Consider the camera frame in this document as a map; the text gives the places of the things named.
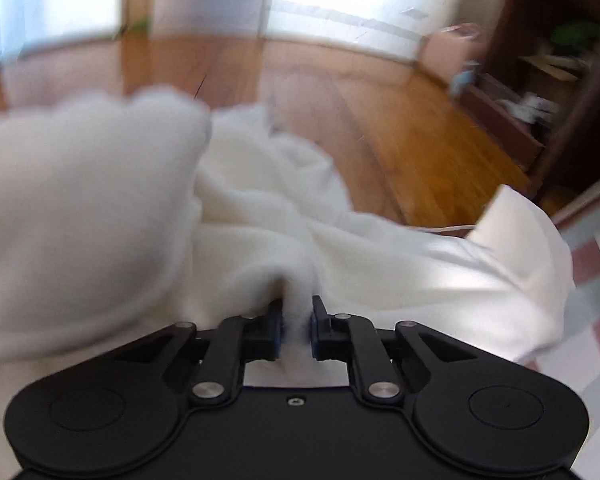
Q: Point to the white items on shelf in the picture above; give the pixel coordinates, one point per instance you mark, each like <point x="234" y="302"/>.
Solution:
<point x="530" y="107"/>

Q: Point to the white drawer cabinet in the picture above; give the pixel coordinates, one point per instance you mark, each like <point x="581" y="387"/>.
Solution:
<point x="350" y="5"/>

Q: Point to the dark wooden shelf cabinet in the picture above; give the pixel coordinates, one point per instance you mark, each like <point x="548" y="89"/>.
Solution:
<point x="580" y="125"/>

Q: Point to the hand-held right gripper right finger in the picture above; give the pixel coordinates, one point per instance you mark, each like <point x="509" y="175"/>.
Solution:
<point x="314" y="335"/>

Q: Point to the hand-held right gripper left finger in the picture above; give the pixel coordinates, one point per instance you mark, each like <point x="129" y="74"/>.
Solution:
<point x="277" y="332"/>

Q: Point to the white fleece garment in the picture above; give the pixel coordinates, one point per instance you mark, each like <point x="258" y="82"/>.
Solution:
<point x="105" y="210"/>

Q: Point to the small blue item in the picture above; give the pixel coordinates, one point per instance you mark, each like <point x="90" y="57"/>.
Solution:
<point x="464" y="80"/>

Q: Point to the checked blanket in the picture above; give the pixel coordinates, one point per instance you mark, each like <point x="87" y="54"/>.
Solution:
<point x="592" y="260"/>

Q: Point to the pink box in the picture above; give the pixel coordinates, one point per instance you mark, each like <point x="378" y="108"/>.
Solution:
<point x="447" y="55"/>

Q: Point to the cardboard box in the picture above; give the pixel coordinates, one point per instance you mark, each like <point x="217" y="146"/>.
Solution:
<point x="137" y="2"/>

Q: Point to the green plant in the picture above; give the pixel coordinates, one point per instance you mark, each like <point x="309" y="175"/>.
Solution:
<point x="575" y="37"/>

